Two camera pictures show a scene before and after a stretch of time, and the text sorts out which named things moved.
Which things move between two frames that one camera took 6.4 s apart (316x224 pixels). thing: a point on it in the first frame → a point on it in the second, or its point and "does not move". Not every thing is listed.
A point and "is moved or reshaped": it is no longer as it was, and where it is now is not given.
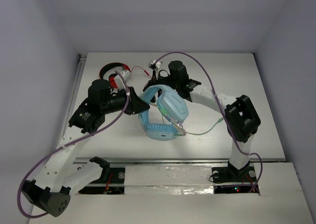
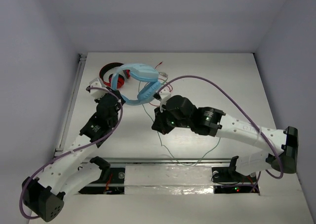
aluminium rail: [181, 161] does not move
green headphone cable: [184, 132] → [159, 141]
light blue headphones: [172, 105] is moved or reshaped
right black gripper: [155, 81] → [159, 122]
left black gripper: [132, 100] → [116, 95]
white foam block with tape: [168, 180] does not move
